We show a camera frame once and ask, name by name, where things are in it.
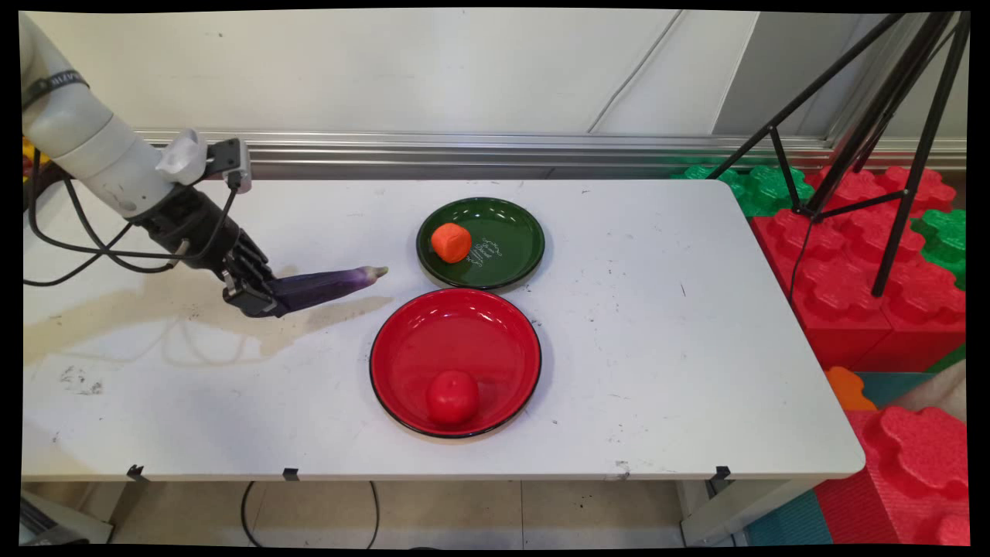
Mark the aluminium wall rail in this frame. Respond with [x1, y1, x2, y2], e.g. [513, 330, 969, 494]
[135, 130, 968, 172]

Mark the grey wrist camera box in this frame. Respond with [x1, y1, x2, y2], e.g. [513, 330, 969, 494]
[204, 138, 253, 194]

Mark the green foam block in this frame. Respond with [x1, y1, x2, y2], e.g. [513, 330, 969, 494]
[910, 207, 968, 292]
[671, 162, 815, 218]

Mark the teal foam floor mat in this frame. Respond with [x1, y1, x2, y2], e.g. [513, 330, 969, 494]
[744, 487, 835, 547]

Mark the purple toy eggplant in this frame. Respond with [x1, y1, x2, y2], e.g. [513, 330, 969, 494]
[268, 265, 390, 316]

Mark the red toy tomato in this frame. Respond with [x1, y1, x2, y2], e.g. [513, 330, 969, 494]
[425, 370, 480, 426]

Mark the orange toy fruit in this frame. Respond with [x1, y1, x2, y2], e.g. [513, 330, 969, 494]
[430, 222, 473, 265]

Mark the black floor cable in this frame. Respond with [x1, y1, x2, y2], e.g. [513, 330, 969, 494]
[241, 480, 268, 548]
[364, 480, 381, 549]

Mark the orange foam block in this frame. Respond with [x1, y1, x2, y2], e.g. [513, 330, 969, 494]
[823, 366, 879, 412]

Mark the large red foam block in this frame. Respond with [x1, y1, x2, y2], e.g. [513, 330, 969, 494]
[750, 165, 968, 372]

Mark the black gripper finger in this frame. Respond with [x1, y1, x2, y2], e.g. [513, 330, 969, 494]
[223, 275, 281, 319]
[232, 231, 278, 293]

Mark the red plate with black rim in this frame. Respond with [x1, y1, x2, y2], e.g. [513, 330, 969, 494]
[369, 288, 543, 440]

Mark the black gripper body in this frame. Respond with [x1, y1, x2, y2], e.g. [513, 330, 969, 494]
[130, 184, 271, 284]

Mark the white table leg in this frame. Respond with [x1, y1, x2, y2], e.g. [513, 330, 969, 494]
[679, 478, 822, 547]

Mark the dark green plate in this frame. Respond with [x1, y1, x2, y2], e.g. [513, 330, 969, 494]
[416, 196, 546, 291]

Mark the black tripod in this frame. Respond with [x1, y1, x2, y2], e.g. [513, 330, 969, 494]
[707, 11, 971, 299]

